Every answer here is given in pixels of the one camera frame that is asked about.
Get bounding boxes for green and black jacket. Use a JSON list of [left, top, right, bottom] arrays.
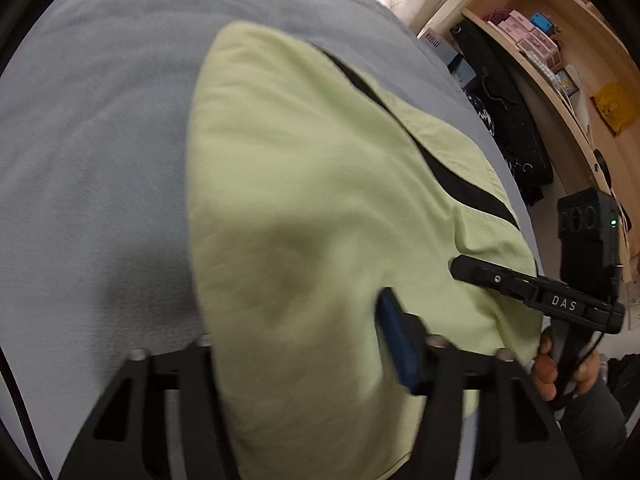
[[186, 22, 541, 479]]

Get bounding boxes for right hand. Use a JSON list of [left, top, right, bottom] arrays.
[[529, 332, 601, 403]]

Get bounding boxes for yellow bag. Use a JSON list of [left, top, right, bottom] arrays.
[[591, 81, 638, 136]]

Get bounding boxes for wooden shelf unit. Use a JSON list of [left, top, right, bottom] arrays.
[[407, 0, 639, 282]]

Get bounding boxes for pink storage boxes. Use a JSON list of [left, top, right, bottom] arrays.
[[487, 9, 562, 73]]

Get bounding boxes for white labelled cardboard box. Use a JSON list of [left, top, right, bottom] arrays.
[[421, 28, 458, 65]]

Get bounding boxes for blue-grey plush bed blanket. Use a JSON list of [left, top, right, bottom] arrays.
[[1, 0, 535, 472]]

